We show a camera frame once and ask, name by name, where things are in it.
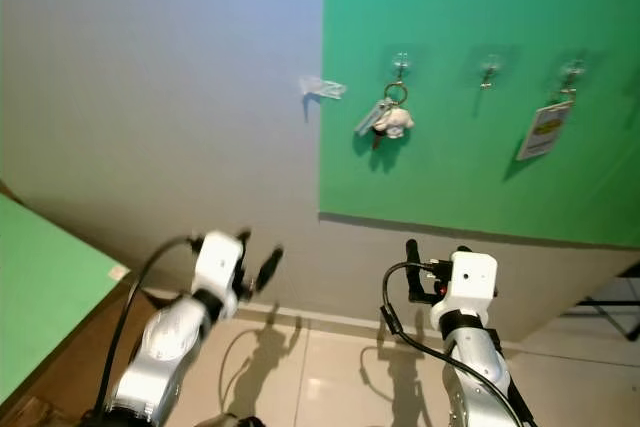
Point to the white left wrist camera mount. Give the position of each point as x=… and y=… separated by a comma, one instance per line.
x=218, y=262

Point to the white yellow card tag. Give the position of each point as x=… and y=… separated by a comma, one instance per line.
x=545, y=130

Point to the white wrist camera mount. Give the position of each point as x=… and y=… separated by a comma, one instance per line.
x=218, y=262
x=472, y=282

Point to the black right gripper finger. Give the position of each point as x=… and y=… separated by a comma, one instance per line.
x=414, y=269
x=462, y=250

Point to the light green board sheet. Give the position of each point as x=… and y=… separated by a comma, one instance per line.
x=50, y=297

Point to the clear crumpled tape strip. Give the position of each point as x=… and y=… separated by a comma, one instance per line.
x=322, y=88

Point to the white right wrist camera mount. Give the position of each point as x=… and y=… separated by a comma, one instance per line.
x=472, y=282

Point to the clear adhesive metal hook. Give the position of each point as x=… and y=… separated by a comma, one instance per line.
x=573, y=75
x=401, y=59
x=490, y=69

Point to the brown cardboard box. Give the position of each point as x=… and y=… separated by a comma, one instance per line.
x=80, y=367

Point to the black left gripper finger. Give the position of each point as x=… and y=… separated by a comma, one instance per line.
x=270, y=271
x=243, y=236

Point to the large green hook board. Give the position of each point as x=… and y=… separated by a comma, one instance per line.
x=460, y=167

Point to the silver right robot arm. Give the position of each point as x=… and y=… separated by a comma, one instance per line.
x=480, y=377

